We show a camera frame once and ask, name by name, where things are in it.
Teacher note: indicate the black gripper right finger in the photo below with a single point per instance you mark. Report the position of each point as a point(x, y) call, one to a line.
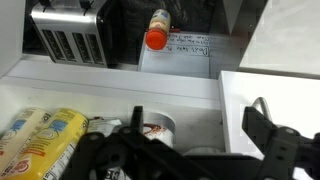
point(284, 148)

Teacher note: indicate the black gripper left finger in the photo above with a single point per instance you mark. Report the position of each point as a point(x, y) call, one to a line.
point(130, 150)

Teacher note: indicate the white sugar canister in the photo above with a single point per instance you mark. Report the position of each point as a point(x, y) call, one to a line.
point(159, 126)

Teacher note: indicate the foil bag in cupboard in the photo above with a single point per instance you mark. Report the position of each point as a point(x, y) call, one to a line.
point(103, 125)

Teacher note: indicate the beige box in cupboard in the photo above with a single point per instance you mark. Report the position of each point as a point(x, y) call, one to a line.
point(18, 135)

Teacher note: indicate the yellow container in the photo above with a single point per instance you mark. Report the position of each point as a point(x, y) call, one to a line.
point(49, 151)

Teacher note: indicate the white paper notice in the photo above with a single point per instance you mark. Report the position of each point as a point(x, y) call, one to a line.
point(185, 54)

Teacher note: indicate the red lid spice jar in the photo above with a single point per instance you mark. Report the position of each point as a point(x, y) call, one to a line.
point(159, 26)

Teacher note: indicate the silver toaster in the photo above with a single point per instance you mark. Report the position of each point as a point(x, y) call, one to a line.
point(76, 32)

